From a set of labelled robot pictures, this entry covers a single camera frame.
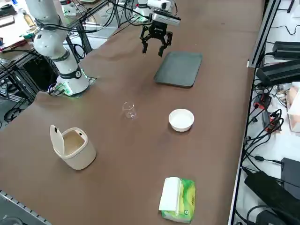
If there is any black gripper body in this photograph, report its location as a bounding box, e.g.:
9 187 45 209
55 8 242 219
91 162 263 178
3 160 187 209
151 21 168 39

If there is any clear glass measuring cup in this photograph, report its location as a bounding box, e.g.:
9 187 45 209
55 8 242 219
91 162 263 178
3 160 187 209
122 101 138 120

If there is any white round bowl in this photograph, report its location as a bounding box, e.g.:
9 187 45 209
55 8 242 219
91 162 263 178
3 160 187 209
168 108 195 132

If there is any grey rectangular tray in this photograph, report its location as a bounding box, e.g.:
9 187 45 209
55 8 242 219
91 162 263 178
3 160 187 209
153 51 203 89

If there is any red and black device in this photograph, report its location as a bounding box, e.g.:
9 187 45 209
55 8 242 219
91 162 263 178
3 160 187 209
262 110 284 133
254 92 272 110

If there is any black power adapter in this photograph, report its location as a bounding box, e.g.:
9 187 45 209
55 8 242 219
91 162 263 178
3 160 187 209
280 157 300 195
244 171 300 225
273 41 300 60
255 58 300 86

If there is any cream mini bin with lid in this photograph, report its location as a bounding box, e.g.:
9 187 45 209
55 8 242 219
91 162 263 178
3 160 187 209
49 124 97 171

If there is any white wooden box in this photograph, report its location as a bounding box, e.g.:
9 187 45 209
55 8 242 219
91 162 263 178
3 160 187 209
287 86 300 138

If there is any green tissue pack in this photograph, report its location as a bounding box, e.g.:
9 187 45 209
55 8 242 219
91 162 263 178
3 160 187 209
158 177 197 222

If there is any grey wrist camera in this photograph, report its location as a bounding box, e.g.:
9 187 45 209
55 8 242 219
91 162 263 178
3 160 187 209
149 9 182 27

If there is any metal base plate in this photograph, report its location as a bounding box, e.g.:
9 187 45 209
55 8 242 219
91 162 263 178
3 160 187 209
48 75 97 99

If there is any aluminium profile post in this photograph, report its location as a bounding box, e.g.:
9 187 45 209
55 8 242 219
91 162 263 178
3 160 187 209
247 0 282 69

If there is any aluminium rail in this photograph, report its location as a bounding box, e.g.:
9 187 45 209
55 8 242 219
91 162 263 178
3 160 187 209
0 189 51 225

